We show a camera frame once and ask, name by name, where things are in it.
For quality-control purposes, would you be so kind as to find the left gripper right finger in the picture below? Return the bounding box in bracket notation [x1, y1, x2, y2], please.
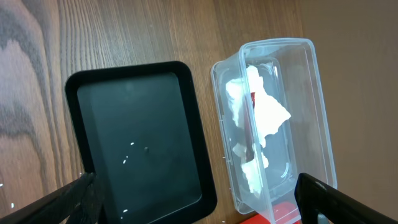
[294, 173, 397, 224]

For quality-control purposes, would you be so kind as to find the red snack wrapper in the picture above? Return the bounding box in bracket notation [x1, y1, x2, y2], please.
[244, 109, 254, 162]

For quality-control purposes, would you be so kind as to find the black rectangular tray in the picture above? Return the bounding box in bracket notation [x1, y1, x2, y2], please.
[65, 61, 217, 223]

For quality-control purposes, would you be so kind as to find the large white napkin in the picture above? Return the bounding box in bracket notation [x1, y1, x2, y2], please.
[226, 65, 291, 147]

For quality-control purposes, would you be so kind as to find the red serving tray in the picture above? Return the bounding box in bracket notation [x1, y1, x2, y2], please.
[241, 202, 300, 224]

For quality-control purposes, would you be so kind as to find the small white napkin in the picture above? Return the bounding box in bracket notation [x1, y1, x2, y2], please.
[233, 143, 262, 198]

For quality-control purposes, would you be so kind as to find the clear plastic waste bin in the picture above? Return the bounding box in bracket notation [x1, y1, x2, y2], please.
[211, 38, 337, 223]

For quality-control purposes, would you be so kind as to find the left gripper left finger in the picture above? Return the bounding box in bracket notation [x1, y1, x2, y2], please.
[1, 173, 104, 224]

